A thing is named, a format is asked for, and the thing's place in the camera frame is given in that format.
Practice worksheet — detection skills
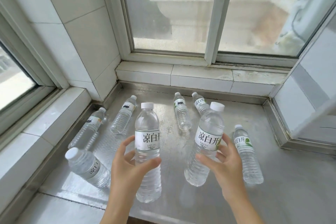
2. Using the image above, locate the person's right hand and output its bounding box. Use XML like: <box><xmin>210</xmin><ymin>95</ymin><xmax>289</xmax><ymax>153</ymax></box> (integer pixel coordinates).
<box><xmin>195</xmin><ymin>133</ymin><xmax>246</xmax><ymax>198</ymax></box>

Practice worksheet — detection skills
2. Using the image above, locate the person's left hand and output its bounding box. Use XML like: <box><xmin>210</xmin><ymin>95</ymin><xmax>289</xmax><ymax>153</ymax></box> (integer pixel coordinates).
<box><xmin>111</xmin><ymin>135</ymin><xmax>162</xmax><ymax>193</ymax></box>

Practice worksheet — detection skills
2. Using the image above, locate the clear plastic water bottle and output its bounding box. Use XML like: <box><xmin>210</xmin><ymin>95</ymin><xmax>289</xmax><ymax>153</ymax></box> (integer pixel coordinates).
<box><xmin>134</xmin><ymin>102</ymin><xmax>162</xmax><ymax>204</ymax></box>
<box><xmin>184</xmin><ymin>101</ymin><xmax>226</xmax><ymax>187</ymax></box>

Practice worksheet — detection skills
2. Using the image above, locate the person's left forearm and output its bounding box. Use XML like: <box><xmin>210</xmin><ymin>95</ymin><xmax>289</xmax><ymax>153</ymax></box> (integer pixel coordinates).
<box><xmin>99</xmin><ymin>188</ymin><xmax>143</xmax><ymax>224</ymax></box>

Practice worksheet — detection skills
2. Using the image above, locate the person's right forearm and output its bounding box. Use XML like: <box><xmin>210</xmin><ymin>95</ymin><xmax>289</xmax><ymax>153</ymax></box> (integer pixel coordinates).
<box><xmin>223</xmin><ymin>194</ymin><xmax>265</xmax><ymax>224</ymax></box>

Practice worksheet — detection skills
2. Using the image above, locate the group of small water bottles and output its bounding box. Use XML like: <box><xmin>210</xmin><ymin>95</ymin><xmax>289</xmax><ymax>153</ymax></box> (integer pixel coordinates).
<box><xmin>65</xmin><ymin>92</ymin><xmax>264</xmax><ymax>188</ymax></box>

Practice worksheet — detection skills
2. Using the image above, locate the white open window sash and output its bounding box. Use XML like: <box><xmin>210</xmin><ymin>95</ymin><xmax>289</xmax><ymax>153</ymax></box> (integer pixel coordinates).
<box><xmin>270</xmin><ymin>6</ymin><xmax>336</xmax><ymax>153</ymax></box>

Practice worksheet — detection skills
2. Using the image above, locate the white building ledge outside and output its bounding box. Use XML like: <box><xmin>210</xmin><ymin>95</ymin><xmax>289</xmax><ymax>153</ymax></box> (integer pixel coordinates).
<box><xmin>149</xmin><ymin>0</ymin><xmax>223</xmax><ymax>35</ymax></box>

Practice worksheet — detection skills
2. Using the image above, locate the white outdoor appliance cover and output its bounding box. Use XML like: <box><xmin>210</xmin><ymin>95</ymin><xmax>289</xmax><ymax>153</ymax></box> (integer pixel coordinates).
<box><xmin>277</xmin><ymin>0</ymin><xmax>336</xmax><ymax>47</ymax></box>

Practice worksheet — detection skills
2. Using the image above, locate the white sliding window frame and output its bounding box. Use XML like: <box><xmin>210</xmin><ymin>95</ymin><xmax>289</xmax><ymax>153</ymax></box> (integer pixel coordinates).
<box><xmin>113</xmin><ymin>0</ymin><xmax>336</xmax><ymax>68</ymax></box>

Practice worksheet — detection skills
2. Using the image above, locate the white side window frame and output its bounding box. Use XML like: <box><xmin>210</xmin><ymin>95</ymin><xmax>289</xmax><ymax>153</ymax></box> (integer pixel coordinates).
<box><xmin>0</xmin><ymin>3</ymin><xmax>70</xmax><ymax>138</ymax></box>

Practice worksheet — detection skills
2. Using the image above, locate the black outdoor cable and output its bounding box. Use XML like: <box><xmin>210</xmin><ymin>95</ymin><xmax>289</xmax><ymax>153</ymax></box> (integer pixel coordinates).
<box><xmin>290</xmin><ymin>9</ymin><xmax>303</xmax><ymax>41</ymax></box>

